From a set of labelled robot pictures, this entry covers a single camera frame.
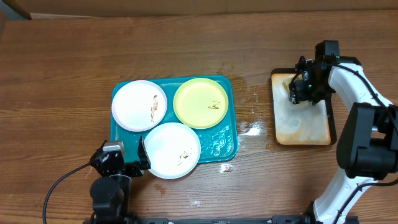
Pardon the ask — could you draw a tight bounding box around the yellow sponge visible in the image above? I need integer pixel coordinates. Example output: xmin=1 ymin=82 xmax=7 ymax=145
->
xmin=282 ymin=77 xmax=292 ymax=95

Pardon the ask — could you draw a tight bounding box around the yellow-green plate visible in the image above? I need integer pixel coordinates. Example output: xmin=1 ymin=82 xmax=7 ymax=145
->
xmin=173 ymin=78 xmax=229 ymax=129

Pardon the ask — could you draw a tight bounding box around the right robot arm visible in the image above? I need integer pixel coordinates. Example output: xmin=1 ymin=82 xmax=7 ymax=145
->
xmin=289 ymin=40 xmax=397 ymax=224

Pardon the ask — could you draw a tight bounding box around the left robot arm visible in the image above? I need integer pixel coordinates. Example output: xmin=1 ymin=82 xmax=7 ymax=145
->
xmin=90 ymin=137 xmax=151 ymax=223

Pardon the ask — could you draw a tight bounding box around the black tray with soapy water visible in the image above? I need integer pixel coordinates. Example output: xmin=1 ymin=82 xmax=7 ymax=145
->
xmin=271 ymin=68 xmax=337 ymax=146

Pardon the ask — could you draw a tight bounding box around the teal plastic tray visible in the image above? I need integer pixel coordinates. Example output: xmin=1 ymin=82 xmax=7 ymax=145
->
xmin=109 ymin=75 xmax=239 ymax=164

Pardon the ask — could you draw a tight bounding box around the white plate with sauce streak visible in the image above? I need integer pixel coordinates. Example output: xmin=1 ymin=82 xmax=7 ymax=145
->
xmin=111 ymin=80 xmax=168 ymax=132

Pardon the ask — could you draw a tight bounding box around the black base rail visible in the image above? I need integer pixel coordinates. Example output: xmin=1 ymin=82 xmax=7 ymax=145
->
xmin=83 ymin=215 xmax=360 ymax=224

